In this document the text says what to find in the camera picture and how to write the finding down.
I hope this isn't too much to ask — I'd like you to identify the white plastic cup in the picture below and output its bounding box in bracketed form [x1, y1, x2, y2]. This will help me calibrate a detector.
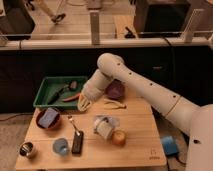
[94, 117, 114, 140]

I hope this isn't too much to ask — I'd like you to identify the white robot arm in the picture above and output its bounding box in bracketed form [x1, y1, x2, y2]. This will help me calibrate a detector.
[77, 53, 213, 171]

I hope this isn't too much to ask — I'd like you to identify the orange carrot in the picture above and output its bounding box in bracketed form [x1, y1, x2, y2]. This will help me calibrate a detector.
[62, 93, 81, 102]

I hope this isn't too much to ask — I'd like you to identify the green plastic tray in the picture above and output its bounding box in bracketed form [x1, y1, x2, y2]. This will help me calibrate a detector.
[33, 76, 87, 110]

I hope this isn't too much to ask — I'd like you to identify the yellow banana toy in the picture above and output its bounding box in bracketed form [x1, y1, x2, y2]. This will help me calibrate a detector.
[104, 99, 126, 109]

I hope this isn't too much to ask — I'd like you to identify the purple bowl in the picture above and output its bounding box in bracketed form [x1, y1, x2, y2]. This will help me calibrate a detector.
[105, 80, 125, 99]

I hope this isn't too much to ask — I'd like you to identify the blue sponge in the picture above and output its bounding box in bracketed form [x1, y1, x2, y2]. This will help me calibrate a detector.
[38, 108, 59, 128]

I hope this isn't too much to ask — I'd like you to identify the blue crumpled cloth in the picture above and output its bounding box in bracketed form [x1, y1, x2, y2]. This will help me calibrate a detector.
[94, 115, 120, 128]

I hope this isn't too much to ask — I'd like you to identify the dark red bowl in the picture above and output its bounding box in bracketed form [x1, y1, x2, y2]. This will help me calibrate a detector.
[36, 107, 61, 130]

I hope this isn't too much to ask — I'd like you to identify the black remote control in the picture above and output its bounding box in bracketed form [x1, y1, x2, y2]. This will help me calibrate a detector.
[71, 131, 84, 154]

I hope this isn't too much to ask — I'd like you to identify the wooden table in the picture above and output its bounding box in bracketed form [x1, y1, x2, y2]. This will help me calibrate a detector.
[15, 89, 166, 171]

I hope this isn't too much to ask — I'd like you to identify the orange fruit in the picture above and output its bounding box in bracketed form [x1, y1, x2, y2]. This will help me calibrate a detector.
[112, 130, 126, 146]

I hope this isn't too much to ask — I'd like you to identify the metal cup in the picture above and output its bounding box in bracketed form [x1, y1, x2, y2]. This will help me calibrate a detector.
[19, 142, 37, 158]

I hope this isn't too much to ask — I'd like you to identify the blue tape roll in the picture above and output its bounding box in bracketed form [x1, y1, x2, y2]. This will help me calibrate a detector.
[161, 136, 179, 156]

